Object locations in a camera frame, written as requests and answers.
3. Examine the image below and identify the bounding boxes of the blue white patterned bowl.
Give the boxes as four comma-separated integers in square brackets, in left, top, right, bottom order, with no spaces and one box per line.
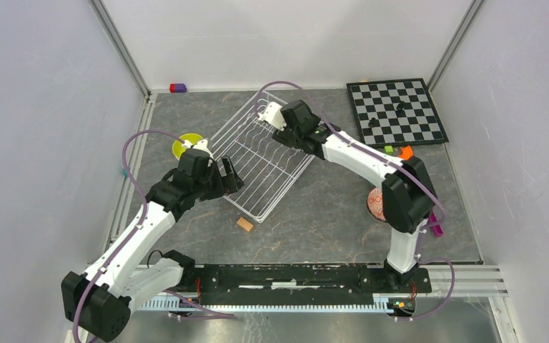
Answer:
[367,188,386,222]

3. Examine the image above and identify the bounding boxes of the white wire dish rack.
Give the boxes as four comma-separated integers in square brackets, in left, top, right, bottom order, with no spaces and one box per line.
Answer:
[209,91,314,223]

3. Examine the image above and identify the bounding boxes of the red purple block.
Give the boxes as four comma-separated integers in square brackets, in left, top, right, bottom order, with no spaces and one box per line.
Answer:
[169,83,187,93]

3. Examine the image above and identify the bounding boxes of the yellow bowl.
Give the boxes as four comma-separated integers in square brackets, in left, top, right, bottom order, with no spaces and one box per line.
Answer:
[172,133,203,160]

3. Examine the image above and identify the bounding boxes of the orange curved plastic piece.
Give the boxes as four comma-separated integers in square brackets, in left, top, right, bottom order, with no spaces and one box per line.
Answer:
[398,146,414,161]

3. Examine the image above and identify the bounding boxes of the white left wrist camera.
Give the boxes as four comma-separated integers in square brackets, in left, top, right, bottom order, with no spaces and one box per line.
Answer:
[181,138,214,159]

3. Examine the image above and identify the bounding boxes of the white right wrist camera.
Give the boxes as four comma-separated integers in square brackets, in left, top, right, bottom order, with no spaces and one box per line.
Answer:
[257,101,287,131]

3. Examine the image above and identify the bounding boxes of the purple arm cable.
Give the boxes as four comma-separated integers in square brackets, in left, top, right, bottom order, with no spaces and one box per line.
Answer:
[71,130,235,343]
[254,80,456,323]

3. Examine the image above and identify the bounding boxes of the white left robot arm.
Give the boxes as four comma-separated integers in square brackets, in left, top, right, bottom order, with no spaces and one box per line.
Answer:
[61,148,244,342]

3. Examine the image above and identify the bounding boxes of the tan wooden block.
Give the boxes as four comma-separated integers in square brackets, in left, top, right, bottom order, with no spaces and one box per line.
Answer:
[237,217,254,232]

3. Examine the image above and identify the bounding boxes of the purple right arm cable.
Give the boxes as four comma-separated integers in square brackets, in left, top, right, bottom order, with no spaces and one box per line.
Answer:
[254,80,456,323]

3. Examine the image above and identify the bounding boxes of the black chess piece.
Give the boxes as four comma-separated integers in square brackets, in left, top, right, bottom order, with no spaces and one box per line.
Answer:
[395,101,406,111]
[368,118,380,128]

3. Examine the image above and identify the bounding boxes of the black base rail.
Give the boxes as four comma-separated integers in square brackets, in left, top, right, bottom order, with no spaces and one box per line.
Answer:
[150,262,432,307]

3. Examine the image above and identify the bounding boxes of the black white chessboard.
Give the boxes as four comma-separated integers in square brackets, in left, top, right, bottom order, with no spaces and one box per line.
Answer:
[346,78,449,148]

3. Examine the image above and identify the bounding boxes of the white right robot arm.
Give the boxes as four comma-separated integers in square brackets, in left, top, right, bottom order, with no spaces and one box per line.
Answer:
[257,100,439,292]

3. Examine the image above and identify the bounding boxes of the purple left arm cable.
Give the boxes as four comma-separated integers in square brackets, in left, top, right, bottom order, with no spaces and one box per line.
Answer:
[71,130,235,343]

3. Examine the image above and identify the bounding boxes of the lime green cube block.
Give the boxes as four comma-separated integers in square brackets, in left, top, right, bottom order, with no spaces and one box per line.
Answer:
[384,146,394,156]

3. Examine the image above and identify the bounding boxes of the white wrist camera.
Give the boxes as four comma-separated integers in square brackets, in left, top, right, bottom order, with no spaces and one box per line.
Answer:
[257,101,287,131]
[181,138,214,159]

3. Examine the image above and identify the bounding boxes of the magenta plastic scoop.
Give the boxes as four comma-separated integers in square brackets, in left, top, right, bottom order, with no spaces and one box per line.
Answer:
[428,212,444,238]

